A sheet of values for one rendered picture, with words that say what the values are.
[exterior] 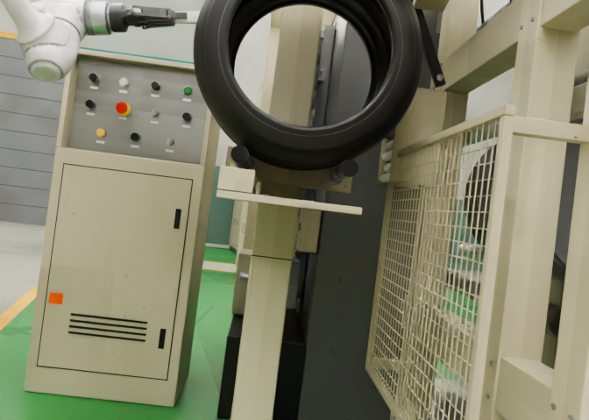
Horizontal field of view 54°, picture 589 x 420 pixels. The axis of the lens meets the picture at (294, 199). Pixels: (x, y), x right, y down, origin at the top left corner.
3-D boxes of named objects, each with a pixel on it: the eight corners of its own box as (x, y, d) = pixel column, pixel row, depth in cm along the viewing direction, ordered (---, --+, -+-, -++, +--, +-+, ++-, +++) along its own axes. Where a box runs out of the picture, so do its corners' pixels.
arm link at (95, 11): (94, 6, 158) (116, 6, 158) (95, 39, 158) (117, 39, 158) (83, -5, 149) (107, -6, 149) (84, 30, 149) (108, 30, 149)
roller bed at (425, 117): (377, 183, 197) (387, 96, 197) (419, 188, 198) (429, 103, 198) (389, 181, 177) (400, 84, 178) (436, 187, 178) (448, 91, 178)
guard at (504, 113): (365, 368, 186) (391, 153, 187) (370, 368, 186) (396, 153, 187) (456, 519, 96) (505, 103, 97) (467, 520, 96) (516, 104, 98)
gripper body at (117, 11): (106, -3, 150) (142, -3, 150) (115, 9, 158) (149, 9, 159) (107, 26, 150) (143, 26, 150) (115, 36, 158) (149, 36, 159)
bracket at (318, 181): (224, 177, 182) (228, 146, 182) (349, 193, 184) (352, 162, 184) (223, 177, 179) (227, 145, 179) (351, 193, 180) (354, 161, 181)
